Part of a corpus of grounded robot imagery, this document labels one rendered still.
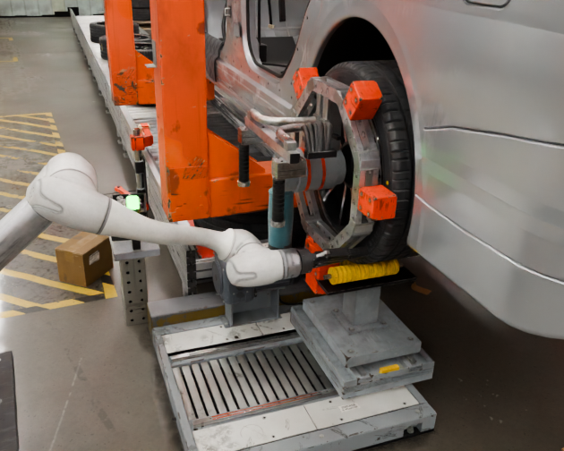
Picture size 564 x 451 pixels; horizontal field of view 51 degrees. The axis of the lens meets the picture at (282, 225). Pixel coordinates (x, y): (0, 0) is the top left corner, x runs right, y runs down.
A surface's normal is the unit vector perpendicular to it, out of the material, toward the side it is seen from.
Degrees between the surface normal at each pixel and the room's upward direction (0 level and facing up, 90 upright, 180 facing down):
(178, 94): 90
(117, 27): 90
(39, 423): 0
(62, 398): 0
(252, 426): 0
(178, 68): 90
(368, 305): 90
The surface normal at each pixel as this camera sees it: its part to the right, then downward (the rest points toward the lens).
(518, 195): -0.93, 0.13
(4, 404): 0.03, -0.91
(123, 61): 0.35, 0.40
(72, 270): -0.35, 0.38
